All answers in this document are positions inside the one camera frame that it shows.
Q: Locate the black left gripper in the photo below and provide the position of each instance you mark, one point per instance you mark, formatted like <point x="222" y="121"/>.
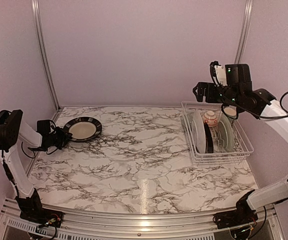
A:
<point x="64" y="135"/>

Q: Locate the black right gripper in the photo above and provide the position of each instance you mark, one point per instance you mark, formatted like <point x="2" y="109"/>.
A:
<point x="210" y="98"/>

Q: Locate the black rimmed cream plate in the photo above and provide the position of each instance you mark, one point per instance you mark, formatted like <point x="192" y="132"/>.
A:
<point x="83" y="129"/>

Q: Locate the red green leaf plate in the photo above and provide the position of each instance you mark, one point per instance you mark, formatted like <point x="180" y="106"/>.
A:
<point x="198" y="132"/>

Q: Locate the pale green flower plate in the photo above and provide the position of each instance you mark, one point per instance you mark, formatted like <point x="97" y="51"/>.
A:
<point x="225" y="134"/>

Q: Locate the dark red flower plate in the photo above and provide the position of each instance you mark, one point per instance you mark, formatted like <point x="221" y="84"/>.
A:
<point x="209" y="140"/>

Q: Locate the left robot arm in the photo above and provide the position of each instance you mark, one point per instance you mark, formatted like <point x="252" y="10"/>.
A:
<point x="13" y="128"/>

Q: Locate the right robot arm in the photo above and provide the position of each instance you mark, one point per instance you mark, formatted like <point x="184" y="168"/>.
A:
<point x="231" y="85"/>

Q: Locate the pale green flower bowl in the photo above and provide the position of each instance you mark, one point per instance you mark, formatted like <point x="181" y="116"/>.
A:
<point x="186" y="121"/>

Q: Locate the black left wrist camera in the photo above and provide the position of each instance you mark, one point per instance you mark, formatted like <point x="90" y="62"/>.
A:
<point x="44" y="127"/>

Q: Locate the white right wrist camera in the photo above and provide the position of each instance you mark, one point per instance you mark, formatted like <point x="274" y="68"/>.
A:
<point x="218" y="74"/>

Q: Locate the white wire dish rack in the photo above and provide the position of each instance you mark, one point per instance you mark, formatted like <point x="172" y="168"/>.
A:
<point x="242" y="145"/>

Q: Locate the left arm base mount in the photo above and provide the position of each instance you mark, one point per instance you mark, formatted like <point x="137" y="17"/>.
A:
<point x="33" y="211"/>

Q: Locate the aluminium right corner post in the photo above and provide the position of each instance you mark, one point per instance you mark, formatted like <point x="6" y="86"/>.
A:
<point x="244" y="31"/>

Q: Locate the aluminium corner post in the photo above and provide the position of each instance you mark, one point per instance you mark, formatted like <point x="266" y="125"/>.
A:
<point x="244" y="31"/>
<point x="43" y="53"/>

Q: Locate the aluminium front frame rail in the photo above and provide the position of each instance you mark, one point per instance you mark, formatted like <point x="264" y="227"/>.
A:
<point x="92" y="225"/>

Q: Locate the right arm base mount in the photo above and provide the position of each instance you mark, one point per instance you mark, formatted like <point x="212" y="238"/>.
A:
<point x="236" y="217"/>

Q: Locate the aluminium left corner post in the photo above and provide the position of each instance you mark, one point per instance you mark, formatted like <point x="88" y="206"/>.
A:
<point x="43" y="53"/>

